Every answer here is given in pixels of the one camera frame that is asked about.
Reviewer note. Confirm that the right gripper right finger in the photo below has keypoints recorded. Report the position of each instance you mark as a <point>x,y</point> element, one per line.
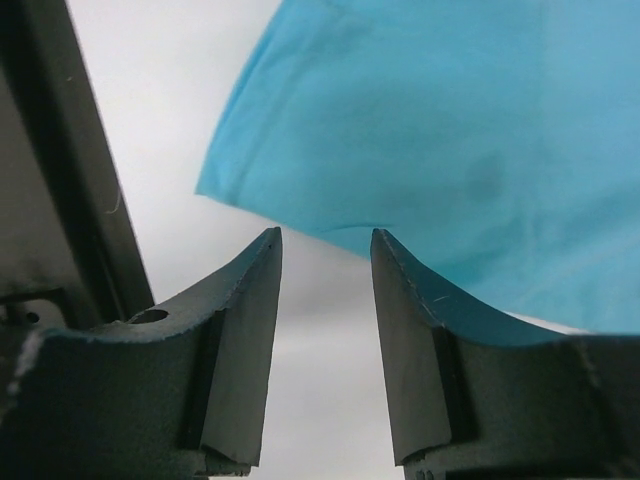
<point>475,393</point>

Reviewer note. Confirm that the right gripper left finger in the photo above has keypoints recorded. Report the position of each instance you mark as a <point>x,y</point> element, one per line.
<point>177,392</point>

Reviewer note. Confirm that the teal polo shirt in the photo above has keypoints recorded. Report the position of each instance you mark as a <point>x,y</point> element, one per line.
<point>497,140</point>

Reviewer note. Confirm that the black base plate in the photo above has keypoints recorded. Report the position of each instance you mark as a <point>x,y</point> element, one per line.
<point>69,256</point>

